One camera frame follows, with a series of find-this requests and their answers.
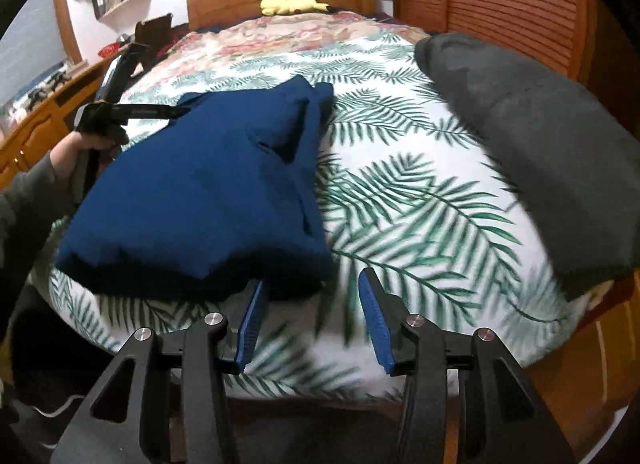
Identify floral blanket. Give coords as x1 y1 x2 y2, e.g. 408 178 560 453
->
135 12 431 95

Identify navy blue suit jacket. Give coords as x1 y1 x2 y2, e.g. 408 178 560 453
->
54 75 337 302

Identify person's left hand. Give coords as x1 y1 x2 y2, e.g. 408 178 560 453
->
50 131 126 182

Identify window with grey blind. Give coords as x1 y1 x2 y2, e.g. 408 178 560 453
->
0 0 83 115

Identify black device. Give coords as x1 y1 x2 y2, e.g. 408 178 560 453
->
43 69 71 93
22 84 49 108

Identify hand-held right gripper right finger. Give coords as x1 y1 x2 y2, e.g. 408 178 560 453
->
358 267 571 464

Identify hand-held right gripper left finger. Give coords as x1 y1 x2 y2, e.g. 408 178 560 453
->
52 279 270 464

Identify person's left forearm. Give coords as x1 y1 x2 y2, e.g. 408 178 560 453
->
0 154 76 345

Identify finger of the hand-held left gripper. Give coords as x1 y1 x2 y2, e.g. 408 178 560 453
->
97 42 152 106
112 102 194 121

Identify dark wooden chair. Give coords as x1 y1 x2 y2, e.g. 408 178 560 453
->
134 13 174 72

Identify dark grey garment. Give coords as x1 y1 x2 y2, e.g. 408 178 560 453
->
414 32 640 302

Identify wooden desk cabinet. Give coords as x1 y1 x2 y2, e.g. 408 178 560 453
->
0 57 118 190

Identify leaf print bed sheet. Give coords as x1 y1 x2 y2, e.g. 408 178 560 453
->
47 29 591 402

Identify yellow plush toy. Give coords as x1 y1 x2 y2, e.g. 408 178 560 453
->
260 0 331 16

